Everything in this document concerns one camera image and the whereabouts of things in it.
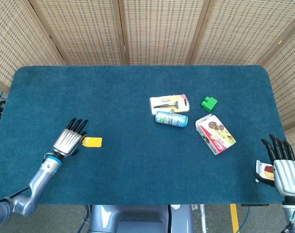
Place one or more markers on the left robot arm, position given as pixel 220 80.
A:
pixel 38 184

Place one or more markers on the razor blister pack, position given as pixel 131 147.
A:
pixel 168 103

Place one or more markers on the woven folding screen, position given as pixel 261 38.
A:
pixel 161 31

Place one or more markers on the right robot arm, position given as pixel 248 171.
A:
pixel 294 216

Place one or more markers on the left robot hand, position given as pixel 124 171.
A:
pixel 67 142

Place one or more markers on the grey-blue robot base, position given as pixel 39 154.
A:
pixel 137 218

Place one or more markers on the white snack packet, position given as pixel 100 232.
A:
pixel 262 170

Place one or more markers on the white red cookie box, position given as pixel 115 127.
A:
pixel 216 134

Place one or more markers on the light blue drink can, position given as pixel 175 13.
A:
pixel 171 119

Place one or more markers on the green toy building block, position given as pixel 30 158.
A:
pixel 209 104

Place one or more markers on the orange card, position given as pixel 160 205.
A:
pixel 93 142

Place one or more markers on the blue carpet table cover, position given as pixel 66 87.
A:
pixel 137 165

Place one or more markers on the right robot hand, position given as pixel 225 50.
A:
pixel 287 176

